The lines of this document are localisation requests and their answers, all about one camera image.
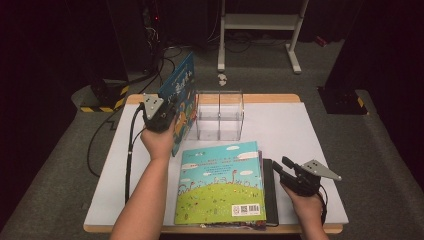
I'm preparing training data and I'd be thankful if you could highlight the black floor cable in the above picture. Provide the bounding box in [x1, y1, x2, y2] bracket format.
[86, 46, 184, 178]

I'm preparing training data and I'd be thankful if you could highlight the dark equipment rack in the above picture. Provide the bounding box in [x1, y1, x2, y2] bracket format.
[106, 0, 168, 76]

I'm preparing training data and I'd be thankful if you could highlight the white board table cover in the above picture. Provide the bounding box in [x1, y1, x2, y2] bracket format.
[83, 101, 349, 226]

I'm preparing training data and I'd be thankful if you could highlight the yellow-black striped stand base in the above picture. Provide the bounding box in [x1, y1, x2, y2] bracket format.
[79, 79, 130, 114]

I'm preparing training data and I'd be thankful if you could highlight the small red object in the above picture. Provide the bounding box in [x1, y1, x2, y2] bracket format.
[314, 34, 329, 48]

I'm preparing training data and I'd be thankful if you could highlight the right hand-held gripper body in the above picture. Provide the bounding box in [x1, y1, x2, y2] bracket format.
[279, 159, 343, 198]

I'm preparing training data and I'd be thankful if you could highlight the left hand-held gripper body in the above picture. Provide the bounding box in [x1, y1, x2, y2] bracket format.
[142, 93, 178, 134]

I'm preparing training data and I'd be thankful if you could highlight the clear acrylic book holder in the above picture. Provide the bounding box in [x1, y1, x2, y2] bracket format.
[188, 89, 245, 142]

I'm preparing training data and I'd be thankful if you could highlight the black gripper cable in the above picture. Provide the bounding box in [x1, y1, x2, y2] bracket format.
[314, 184, 330, 226]
[124, 102, 148, 205]

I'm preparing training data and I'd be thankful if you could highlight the animal picture book green back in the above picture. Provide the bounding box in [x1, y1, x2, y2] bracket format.
[173, 140, 268, 226]

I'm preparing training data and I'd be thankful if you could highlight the black stand base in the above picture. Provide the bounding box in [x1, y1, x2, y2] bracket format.
[318, 86, 369, 116]

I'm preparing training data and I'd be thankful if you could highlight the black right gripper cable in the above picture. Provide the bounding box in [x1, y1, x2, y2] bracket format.
[314, 184, 330, 226]

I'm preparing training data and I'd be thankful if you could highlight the wooden table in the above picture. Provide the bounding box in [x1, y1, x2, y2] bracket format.
[83, 93, 349, 234]

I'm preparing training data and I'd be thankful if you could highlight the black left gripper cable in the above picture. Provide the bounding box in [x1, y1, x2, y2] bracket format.
[124, 102, 148, 205]

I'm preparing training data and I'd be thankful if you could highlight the person's left hand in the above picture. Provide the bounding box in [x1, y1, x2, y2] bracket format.
[139, 116, 178, 162]

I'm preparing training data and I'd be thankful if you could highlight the person's right hand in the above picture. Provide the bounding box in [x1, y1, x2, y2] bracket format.
[280, 184, 326, 233]

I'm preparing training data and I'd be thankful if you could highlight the white metal stand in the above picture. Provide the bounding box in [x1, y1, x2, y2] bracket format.
[217, 0, 309, 75]

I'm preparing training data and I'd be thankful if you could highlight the dark blue picture book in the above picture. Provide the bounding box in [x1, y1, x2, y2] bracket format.
[158, 51, 198, 158]

